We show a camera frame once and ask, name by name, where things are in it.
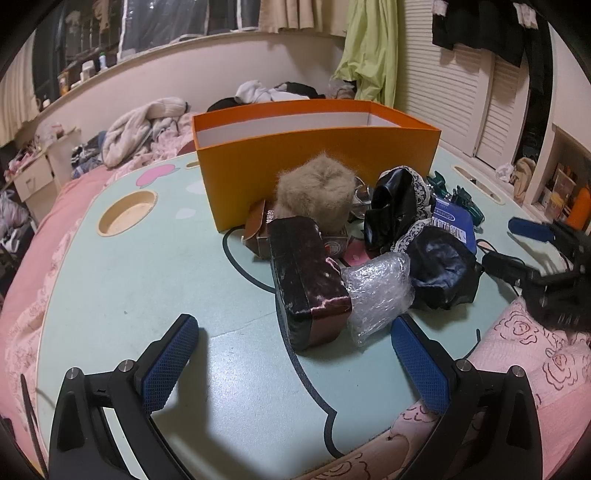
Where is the cream knit sweater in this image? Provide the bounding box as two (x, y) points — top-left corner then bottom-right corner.
(101, 97), (189, 169)

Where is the brown card box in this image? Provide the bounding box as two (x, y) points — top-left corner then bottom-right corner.
(241, 198), (352, 262)

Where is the blue tin box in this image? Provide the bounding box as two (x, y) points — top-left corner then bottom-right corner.
(432, 197), (477, 254)

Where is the white drawer cabinet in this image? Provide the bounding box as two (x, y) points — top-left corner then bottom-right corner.
(13, 128), (81, 223)

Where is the black lace garment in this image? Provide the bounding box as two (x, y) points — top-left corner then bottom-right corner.
(363, 166), (435, 255)

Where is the black cable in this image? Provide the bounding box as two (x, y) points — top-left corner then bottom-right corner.
(475, 238), (523, 296)

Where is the lime green hanging garment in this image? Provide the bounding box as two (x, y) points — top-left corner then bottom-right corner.
(334, 0), (399, 108)

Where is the white clothes pile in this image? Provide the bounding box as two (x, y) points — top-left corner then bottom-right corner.
(235, 80), (308, 105)

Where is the black hanging garment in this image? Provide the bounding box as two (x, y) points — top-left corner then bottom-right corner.
(432, 0), (553, 158)

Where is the orange cardboard box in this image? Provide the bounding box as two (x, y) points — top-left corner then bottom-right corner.
(192, 99), (441, 232)

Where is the clear bubble wrap bundle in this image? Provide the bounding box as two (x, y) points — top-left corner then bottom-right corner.
(342, 252), (415, 347)

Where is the dark glossy rectangular box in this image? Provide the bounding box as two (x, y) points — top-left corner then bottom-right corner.
(269, 216), (353, 352)

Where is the green hair clip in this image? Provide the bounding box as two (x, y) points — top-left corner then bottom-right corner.
(427, 171), (485, 227)

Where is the pink floral blanket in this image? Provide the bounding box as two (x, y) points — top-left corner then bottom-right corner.
(312, 299), (590, 479)

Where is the brown fluffy pompom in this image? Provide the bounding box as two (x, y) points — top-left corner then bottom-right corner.
(274, 154), (356, 233)

